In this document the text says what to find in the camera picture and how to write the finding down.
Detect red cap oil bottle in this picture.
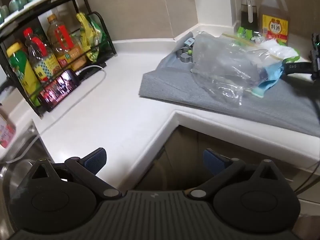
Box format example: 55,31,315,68
24,28,62,83

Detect grey counter mat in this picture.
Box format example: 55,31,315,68
139,31,320,138

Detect black smartphone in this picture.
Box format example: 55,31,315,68
37,70,81,112

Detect yellow cap green bottle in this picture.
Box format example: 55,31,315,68
6,42,41,107

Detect yellow green snack bags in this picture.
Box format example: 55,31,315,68
76,12,108,62

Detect blue wrapper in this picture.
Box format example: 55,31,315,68
251,64,284,98

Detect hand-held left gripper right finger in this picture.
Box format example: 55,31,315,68
186,149,279,200

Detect steel sink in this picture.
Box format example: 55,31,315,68
0,120,53,240

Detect white charging cable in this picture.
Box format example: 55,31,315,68
5,65,107,163

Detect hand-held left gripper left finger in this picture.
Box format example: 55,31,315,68
29,148,123,200

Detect orange cap oil bottle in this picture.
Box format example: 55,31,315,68
47,14,87,72

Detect dark sauce dispenser bottle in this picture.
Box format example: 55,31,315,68
240,0,259,32

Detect pink printed packet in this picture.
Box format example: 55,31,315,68
0,115,17,148

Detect flower-shaped metal egg mould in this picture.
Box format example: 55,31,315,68
176,46,197,63

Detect black metal spice rack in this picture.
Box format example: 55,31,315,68
0,0,117,117

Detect brown cooking wine jug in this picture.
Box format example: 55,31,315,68
258,0,290,46

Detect brown cabinet door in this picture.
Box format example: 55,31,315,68
197,140,320,205

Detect green rabbit print packet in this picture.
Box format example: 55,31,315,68
236,26,302,64

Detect clear printed plastic pouch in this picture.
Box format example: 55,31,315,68
190,31,285,106

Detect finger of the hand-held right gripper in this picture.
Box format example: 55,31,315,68
282,62,313,76

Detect white plastic wrapper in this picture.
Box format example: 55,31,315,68
260,41,302,61

